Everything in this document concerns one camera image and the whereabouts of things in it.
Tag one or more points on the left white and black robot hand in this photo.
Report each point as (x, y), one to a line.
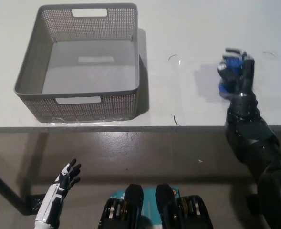
(61, 186)

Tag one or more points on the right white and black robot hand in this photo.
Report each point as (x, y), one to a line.
(244, 105)

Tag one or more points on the blue rook chess piece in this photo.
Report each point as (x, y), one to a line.
(226, 89)

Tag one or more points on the clear plastic sheet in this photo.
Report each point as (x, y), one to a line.
(202, 100)

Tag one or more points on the black metal table leg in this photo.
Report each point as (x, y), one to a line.
(4, 188)

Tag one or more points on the grey perforated plastic basket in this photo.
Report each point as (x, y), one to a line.
(90, 59)

